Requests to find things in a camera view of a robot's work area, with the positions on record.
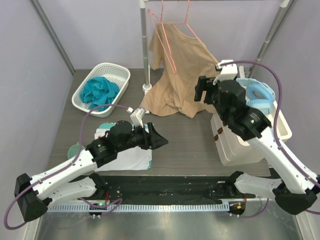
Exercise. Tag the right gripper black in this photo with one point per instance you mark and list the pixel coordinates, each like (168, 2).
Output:
(205, 83)

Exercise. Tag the white drawer storage box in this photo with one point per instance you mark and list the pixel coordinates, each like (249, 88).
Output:
(231, 148)

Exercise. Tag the left frame metal post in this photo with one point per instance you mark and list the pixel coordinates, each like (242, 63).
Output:
(52, 34)

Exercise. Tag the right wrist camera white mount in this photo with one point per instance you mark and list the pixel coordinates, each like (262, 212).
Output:
(226, 69)

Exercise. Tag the light blue headphones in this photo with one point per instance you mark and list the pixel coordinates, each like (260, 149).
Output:
(258, 94)

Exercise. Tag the beige t shirt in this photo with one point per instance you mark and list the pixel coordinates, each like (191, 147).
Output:
(184, 60)

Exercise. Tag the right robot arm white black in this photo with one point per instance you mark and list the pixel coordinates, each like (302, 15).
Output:
(297, 188)

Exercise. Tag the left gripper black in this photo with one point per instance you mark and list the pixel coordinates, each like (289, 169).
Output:
(149, 141)

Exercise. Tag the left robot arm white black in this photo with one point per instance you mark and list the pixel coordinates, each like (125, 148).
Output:
(76, 178)

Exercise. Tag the teal t shirt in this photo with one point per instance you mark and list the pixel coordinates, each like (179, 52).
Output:
(99, 91)

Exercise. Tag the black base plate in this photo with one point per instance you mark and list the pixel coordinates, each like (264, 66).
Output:
(168, 190)

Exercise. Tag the clothes rack metal pole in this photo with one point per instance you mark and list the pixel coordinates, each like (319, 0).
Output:
(146, 87)

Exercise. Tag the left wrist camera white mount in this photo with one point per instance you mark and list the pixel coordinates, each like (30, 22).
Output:
(136, 117)

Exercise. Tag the right rack metal pole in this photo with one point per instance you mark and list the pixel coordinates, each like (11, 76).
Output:
(285, 6)

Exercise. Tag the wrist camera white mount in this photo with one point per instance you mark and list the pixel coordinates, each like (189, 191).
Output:
(136, 117)
(226, 69)

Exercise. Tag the white perforated plastic basket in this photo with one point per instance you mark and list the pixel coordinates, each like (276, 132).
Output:
(114, 73)

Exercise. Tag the white slotted cable duct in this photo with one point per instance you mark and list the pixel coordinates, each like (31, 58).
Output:
(130, 208)

